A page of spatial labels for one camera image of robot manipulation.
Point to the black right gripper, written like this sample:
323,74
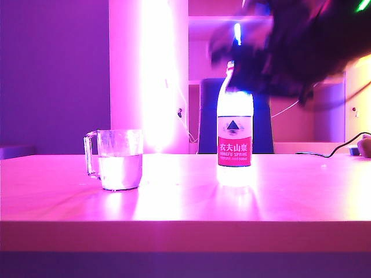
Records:
275,58

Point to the clear plastic mineral water bottle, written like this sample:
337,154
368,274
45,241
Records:
234,136

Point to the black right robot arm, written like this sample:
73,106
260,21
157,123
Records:
333,32

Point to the transparent glass mug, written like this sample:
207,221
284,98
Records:
120,168

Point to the small glowing light stick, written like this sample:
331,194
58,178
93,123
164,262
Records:
237,33

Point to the dark blue chair back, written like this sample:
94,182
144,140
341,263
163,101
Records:
208,121

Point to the tall bright light strip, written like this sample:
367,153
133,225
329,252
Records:
156,72

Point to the rounded beige object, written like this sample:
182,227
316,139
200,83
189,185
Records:
365,147

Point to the small black wall clip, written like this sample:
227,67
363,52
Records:
180,112

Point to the wooden wall shelf unit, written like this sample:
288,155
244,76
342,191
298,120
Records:
292,124

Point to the small wall hook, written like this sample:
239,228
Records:
356,112

